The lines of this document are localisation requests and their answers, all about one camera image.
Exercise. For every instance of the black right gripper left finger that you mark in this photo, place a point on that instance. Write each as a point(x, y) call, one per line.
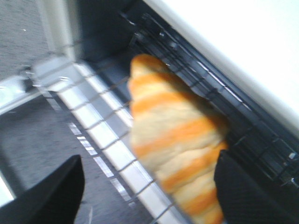
point(54, 200)

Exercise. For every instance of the metal wire oven rack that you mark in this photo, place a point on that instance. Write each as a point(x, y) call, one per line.
point(94, 100)

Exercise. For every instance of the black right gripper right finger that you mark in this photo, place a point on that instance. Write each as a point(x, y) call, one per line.
point(247, 196)

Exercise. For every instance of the orange striped croissant bread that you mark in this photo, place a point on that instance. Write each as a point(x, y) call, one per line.
point(177, 136)

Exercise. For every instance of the white toaster oven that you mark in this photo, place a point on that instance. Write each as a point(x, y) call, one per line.
point(243, 55)

